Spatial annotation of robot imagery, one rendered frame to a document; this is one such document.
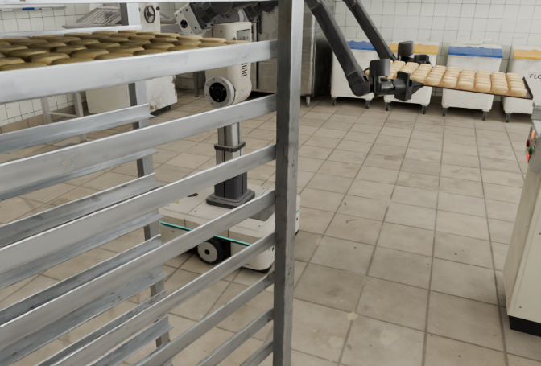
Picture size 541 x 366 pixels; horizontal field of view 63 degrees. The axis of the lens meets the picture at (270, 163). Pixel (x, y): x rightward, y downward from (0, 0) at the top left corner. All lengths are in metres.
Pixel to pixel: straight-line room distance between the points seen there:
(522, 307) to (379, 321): 0.57
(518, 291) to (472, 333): 0.26
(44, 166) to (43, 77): 0.10
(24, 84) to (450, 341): 1.85
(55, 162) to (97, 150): 0.05
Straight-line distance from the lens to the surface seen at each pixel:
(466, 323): 2.18
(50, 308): 0.61
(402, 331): 2.05
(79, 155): 0.55
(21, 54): 0.69
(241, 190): 2.35
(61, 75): 0.53
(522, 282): 2.07
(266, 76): 5.46
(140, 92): 1.10
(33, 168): 0.53
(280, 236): 0.86
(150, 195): 0.63
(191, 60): 0.62
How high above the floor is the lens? 1.32
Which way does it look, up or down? 21 degrees down
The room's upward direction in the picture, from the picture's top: 1 degrees clockwise
